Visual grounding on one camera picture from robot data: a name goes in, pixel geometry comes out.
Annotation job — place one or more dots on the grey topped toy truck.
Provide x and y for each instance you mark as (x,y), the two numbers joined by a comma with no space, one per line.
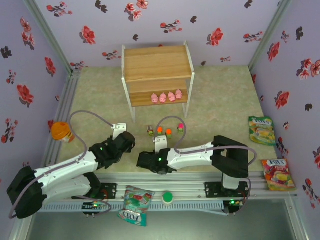
(150,130)

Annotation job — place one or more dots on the orange topped toy truck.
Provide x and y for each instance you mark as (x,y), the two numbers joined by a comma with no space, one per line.
(159,130)
(169,132)

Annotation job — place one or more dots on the pink topped toy truck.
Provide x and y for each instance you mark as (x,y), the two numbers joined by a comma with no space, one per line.
(180,127)

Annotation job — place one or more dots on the pink plastic pig toy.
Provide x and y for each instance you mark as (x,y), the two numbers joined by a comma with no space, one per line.
(171,96)
(178,93)
(154,98)
(162,97)

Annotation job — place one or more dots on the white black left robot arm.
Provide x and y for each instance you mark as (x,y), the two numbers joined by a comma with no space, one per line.
(67,167)

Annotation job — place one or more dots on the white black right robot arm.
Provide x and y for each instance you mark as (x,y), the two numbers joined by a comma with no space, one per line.
(192,156)

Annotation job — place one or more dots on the green push button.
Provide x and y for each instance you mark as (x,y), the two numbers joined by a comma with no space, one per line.
(167,197)

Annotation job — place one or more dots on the teal red Fox's candy bag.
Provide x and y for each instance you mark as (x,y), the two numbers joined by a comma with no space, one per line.
(135,200)

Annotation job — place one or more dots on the tiger cup with orange lid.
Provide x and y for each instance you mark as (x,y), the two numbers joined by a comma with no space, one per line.
(60,130)

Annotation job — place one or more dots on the black controller board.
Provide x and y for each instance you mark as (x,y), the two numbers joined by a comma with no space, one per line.
(233,205)
(88,206)

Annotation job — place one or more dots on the beige green table mat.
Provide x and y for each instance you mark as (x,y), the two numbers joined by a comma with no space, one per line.
(100,87)

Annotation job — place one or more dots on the green yellow Fox's candy bag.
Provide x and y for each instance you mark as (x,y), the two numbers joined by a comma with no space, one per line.
(261,132)

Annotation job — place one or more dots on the orange red Fox's candy bag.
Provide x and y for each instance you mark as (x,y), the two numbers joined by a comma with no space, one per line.
(278,175)

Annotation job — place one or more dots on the long aluminium base rail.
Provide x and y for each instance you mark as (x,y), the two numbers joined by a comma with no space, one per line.
(190,185)

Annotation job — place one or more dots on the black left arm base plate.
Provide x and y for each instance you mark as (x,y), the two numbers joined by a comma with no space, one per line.
(111,191)

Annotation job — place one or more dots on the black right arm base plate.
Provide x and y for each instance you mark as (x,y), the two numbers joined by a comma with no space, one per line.
(211,190)

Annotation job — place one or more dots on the aluminium side rail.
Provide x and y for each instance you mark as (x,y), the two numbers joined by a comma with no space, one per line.
(63,100)

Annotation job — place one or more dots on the wooden shelf with white frame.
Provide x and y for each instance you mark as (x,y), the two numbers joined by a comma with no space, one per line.
(145,65)

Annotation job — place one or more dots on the aluminium frame bar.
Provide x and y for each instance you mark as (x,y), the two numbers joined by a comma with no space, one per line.
(298,225)
(17,231)

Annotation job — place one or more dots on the aluminium corner post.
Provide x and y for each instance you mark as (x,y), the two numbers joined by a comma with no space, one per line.
(270,32)
(45,30)

